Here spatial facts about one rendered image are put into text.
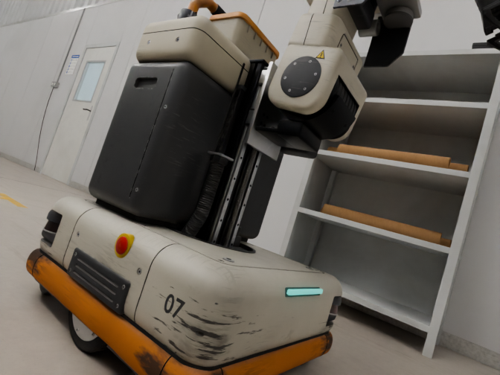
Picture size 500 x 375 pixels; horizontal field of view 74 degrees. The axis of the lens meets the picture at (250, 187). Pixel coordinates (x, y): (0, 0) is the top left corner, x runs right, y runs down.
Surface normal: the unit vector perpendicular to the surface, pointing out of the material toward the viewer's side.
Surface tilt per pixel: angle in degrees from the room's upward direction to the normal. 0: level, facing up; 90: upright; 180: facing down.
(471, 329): 90
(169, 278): 90
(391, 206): 90
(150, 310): 90
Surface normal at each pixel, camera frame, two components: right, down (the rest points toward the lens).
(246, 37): 0.76, 0.24
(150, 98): -0.55, -0.24
